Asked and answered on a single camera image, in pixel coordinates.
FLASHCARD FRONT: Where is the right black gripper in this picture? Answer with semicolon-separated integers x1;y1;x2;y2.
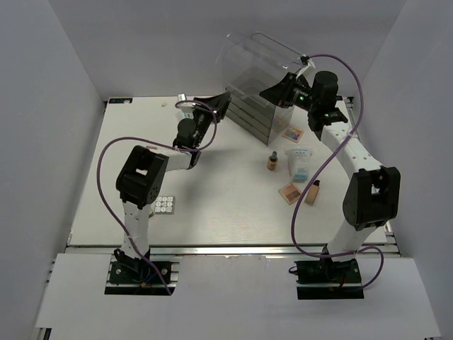
258;72;317;113

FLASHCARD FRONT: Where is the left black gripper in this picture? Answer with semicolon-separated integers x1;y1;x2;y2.
190;91;231;148

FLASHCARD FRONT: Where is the colorful eyeshadow palette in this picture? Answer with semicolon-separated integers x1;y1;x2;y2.
282;125;304;143

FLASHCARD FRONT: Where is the clear acrylic makeup organizer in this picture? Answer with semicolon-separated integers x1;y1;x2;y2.
216;32;302;146

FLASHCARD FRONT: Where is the white blue tube pouch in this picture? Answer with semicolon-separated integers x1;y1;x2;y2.
284;147;313;183

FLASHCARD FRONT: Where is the pink eyeshadow palette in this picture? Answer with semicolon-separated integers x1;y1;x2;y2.
278;183;302;205

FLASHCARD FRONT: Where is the white cotton pad pack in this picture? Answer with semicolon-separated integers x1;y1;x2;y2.
179;103;193;120

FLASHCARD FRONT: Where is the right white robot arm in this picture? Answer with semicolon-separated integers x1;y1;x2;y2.
259;71;401;283

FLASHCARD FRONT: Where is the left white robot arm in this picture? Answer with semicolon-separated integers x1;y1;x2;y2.
114;91;231;283

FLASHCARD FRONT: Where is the small foundation bottle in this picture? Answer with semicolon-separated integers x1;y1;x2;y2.
267;151;278;171

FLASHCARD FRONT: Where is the beige foundation bottle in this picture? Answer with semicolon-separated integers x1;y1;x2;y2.
304;180;320;205

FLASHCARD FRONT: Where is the left blue table label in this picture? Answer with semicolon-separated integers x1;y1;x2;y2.
108;98;133;104

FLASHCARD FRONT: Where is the silver nine-pan palette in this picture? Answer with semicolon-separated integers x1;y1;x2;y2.
154;195;176;215

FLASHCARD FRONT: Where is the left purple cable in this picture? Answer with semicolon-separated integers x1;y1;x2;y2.
98;100;219;295

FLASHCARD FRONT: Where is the purple cable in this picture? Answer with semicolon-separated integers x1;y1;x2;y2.
98;100;219;295
290;53;385;291

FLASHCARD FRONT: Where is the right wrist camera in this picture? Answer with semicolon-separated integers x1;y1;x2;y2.
298;55;316;76

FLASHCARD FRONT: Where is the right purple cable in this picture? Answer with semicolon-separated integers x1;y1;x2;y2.
290;53;385;291

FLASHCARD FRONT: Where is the aluminium front rail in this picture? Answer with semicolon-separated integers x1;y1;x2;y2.
148;244;355;258

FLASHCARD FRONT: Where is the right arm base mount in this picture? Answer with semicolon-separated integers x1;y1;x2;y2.
288;259;365;300

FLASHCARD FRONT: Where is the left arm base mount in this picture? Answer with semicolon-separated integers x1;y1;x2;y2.
104;249;179;296

